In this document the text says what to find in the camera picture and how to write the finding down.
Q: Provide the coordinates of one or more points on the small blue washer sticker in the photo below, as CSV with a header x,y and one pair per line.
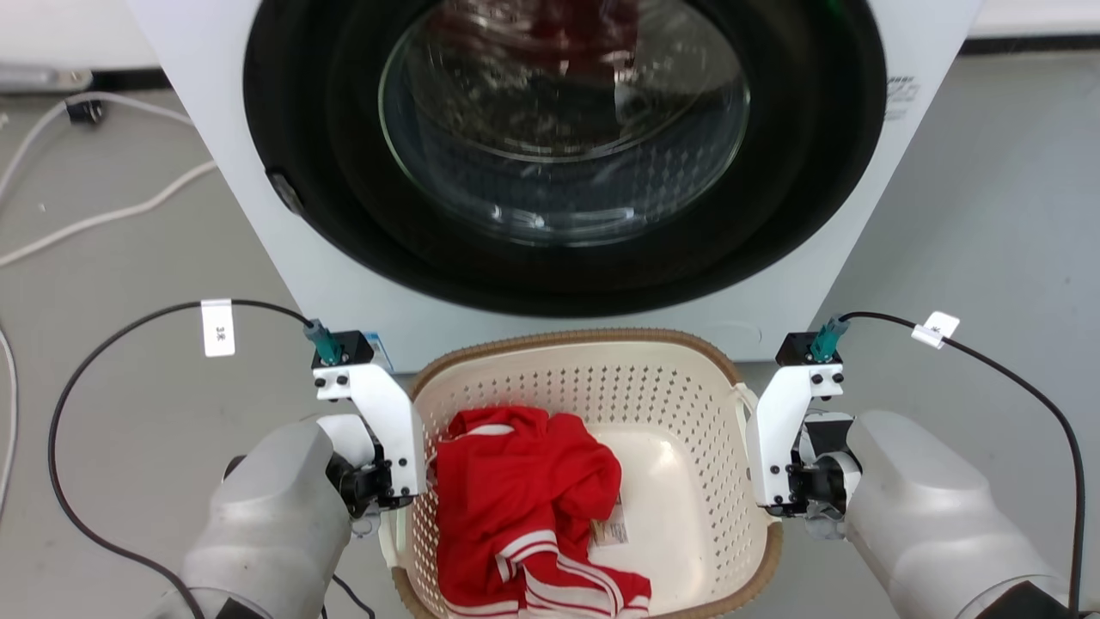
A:
x,y
381,352

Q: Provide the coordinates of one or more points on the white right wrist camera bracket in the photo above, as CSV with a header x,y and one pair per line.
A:
x,y
773,430

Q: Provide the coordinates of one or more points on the white power strip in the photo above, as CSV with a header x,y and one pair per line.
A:
x,y
43,77

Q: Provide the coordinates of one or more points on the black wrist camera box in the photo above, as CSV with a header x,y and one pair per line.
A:
x,y
354,346
795,348

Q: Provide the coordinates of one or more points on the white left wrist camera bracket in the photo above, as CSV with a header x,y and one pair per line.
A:
x,y
391,421

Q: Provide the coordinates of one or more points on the black round washer door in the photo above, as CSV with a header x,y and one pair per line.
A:
x,y
344,215

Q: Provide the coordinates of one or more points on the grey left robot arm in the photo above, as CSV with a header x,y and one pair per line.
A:
x,y
266,524

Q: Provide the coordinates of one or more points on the white front-load washing machine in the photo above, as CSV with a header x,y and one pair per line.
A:
x,y
232,215

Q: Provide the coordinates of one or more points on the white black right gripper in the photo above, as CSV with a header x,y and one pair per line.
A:
x,y
821,486

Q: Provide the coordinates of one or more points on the grey washer door latch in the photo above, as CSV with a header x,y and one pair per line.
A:
x,y
286,193

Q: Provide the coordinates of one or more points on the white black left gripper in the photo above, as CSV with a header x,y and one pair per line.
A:
x,y
365,486

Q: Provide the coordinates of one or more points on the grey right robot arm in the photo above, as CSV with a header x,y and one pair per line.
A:
x,y
928,516

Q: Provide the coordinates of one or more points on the black plug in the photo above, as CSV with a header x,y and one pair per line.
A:
x,y
86,111

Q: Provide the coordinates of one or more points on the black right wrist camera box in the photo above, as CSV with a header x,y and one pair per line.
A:
x,y
795,348

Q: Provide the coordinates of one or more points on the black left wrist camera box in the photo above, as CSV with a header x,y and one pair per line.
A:
x,y
354,346

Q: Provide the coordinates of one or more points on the cream perforated laundry basket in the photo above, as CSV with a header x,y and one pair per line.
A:
x,y
679,481

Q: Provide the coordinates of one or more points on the white printed clothing tag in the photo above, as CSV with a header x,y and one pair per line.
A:
x,y
611,529

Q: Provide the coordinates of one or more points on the red white-striped garment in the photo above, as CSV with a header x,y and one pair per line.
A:
x,y
516,490

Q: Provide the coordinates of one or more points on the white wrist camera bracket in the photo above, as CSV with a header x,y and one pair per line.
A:
x,y
391,421
773,430

